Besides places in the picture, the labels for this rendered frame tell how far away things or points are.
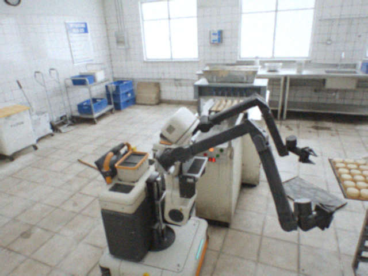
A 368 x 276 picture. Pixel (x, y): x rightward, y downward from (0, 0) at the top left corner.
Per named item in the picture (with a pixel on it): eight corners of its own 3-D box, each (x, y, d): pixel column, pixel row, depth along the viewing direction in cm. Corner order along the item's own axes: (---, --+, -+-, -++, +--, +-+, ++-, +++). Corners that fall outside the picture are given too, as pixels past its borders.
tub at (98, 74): (88, 79, 579) (87, 69, 571) (106, 79, 568) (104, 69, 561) (79, 82, 547) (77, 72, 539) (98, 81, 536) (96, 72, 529)
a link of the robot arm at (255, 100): (260, 87, 158) (262, 95, 150) (268, 104, 164) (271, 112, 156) (196, 117, 175) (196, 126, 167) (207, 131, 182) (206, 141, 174)
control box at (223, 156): (198, 158, 218) (198, 142, 212) (226, 161, 210) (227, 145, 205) (197, 160, 215) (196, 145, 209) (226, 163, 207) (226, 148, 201)
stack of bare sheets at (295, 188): (273, 188, 292) (273, 186, 291) (297, 177, 309) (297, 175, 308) (322, 218, 243) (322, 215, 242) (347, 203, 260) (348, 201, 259)
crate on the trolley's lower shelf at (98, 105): (92, 106, 595) (91, 98, 587) (107, 106, 585) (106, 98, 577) (78, 114, 545) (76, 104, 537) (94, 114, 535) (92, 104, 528)
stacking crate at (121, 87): (119, 88, 667) (118, 80, 659) (133, 88, 654) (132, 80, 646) (106, 93, 615) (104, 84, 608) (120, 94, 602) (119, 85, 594)
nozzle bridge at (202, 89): (202, 107, 308) (201, 78, 295) (265, 110, 285) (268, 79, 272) (194, 115, 280) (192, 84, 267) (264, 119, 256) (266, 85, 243)
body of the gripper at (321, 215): (332, 211, 108) (320, 216, 105) (326, 230, 112) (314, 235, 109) (318, 202, 113) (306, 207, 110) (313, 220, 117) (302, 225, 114)
